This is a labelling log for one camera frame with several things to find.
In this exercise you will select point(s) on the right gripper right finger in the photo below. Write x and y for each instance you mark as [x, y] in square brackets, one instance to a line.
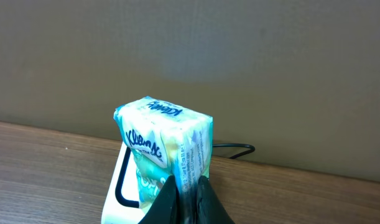
[209, 208]

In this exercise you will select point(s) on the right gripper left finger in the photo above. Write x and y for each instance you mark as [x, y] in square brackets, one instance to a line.
[164, 210]

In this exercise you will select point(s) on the teal tissue pack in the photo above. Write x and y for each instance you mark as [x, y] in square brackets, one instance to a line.
[166, 139]

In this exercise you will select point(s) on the white barcode scanner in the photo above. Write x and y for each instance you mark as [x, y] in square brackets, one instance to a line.
[122, 201]

